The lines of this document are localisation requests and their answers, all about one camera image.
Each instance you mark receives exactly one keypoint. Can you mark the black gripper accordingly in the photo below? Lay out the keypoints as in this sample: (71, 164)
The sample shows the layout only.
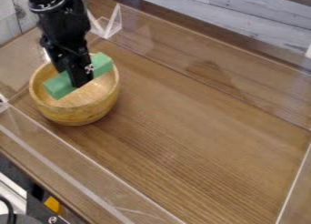
(64, 25)

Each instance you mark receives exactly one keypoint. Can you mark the green rectangular block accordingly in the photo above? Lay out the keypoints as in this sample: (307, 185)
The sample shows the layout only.
(59, 85)

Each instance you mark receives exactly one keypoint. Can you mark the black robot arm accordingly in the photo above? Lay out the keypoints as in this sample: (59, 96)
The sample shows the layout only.
(64, 25)

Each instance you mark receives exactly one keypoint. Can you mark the brown wooden bowl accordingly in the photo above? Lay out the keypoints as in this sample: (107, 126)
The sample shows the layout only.
(83, 106)

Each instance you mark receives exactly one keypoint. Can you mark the clear acrylic front barrier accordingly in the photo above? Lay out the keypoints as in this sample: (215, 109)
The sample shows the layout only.
(95, 194)

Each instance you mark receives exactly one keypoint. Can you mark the yellow black device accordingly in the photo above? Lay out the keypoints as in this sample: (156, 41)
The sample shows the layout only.
(45, 210)

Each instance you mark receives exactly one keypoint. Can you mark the clear acrylic corner bracket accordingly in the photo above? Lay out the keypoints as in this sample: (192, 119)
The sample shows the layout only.
(105, 27)

